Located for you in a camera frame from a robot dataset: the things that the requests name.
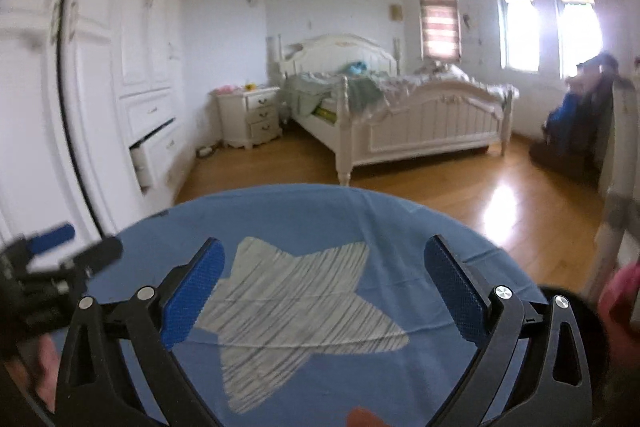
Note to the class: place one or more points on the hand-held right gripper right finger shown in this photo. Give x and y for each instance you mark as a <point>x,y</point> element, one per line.
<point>457,292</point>

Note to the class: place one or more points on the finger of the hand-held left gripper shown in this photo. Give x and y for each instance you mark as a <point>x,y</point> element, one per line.
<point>100,252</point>
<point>50,237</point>

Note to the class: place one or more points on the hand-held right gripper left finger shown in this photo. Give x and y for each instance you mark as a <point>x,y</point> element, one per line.
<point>192,292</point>

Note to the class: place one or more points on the person's left hand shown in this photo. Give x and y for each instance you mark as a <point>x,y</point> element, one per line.
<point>42,372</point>

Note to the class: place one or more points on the person's right hand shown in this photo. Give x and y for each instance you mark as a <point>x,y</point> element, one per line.
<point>365,419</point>

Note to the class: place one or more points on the white wardrobe drawer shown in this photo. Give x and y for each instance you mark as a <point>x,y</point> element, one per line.
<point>150,152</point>

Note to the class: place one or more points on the round table, blue cloth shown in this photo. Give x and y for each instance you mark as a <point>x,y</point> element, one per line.
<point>310,217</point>

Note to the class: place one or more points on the white power strip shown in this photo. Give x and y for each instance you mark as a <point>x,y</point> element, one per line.
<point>205,151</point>

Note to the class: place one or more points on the pink blurred object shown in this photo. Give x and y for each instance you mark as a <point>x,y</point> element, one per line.
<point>622,307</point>

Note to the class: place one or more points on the white nightstand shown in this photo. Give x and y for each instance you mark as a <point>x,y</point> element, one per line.
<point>255,117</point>

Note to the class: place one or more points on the pink item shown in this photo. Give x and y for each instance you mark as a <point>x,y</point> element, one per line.
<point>227,89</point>

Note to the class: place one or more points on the pile of dark clothes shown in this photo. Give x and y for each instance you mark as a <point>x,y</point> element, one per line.
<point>575,122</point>

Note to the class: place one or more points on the white pole rack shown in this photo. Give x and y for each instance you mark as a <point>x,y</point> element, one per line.
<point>620,157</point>

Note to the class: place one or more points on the yellow item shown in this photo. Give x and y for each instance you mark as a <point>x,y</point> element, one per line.
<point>249,87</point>

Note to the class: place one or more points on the rumpled pale bedding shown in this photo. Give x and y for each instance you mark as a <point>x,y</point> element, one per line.
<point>370,92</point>

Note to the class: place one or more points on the teal cloth item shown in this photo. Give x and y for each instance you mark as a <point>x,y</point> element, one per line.
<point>357,69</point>

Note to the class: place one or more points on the white wardrobe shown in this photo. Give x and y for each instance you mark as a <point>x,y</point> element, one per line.
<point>140,7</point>

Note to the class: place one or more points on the window with striped blind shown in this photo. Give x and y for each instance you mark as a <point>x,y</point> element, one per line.
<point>439,22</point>

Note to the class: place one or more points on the bright window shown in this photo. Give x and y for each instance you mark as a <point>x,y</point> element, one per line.
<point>577,32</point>
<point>520,27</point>

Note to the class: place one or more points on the white bed frame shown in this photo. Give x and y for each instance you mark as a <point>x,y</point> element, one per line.
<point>425,127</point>

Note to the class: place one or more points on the small wall picture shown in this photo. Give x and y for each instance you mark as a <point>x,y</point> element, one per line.
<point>396,13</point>

